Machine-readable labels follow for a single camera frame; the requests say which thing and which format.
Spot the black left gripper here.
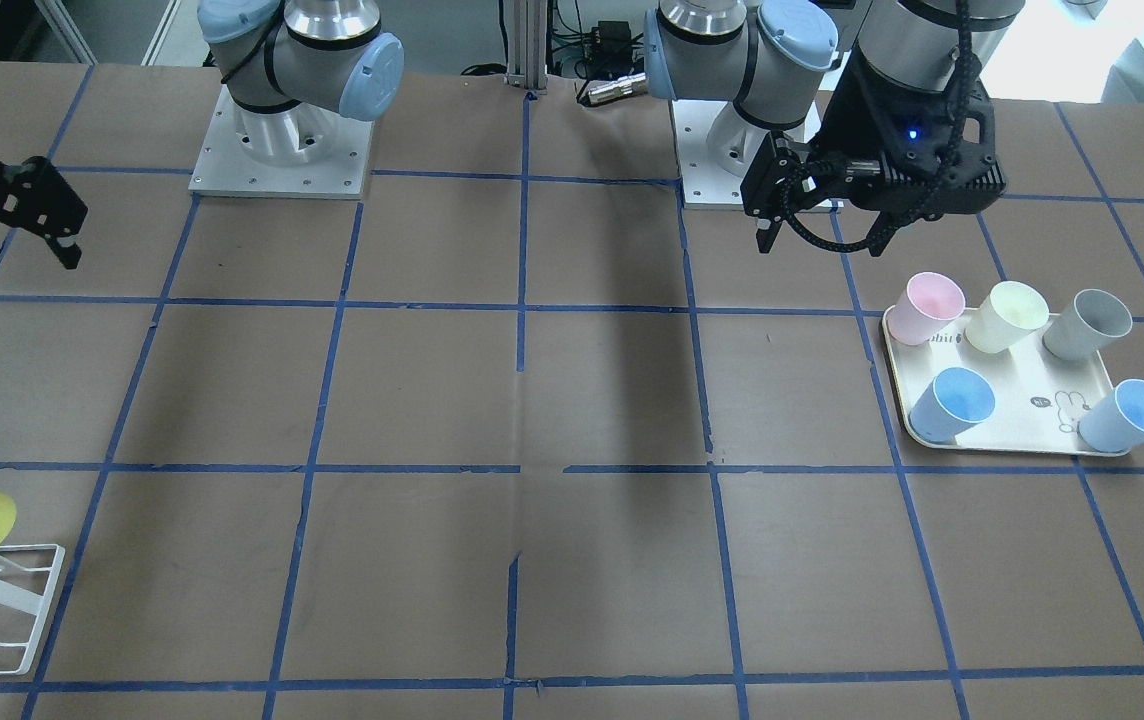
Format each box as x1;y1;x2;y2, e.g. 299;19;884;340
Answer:
741;50;1008;254

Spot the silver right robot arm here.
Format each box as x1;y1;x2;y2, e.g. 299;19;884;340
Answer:
0;1;406;269

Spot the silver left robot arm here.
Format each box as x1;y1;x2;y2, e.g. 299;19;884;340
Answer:
642;1;1024;256

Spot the pink plastic cup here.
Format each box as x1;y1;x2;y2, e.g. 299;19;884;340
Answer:
885;272;966;346

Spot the blue plastic cup near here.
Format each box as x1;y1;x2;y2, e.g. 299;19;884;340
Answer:
909;366;998;443

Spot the blue plastic cup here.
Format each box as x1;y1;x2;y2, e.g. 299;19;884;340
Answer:
909;366;998;443
1078;378;1144;454

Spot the pale yellow plastic cup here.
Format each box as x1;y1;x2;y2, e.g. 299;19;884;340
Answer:
964;280;1049;354

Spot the grey plastic cup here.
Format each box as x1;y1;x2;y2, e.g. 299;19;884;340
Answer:
1042;288;1133;361

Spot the blue plastic cup far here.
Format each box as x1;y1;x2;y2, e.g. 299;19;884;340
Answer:
1078;378;1144;454

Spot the cream serving tray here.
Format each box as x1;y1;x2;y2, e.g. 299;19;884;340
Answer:
880;307;1117;457

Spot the black braided cable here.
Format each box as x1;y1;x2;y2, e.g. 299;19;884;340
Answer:
777;0;978;254

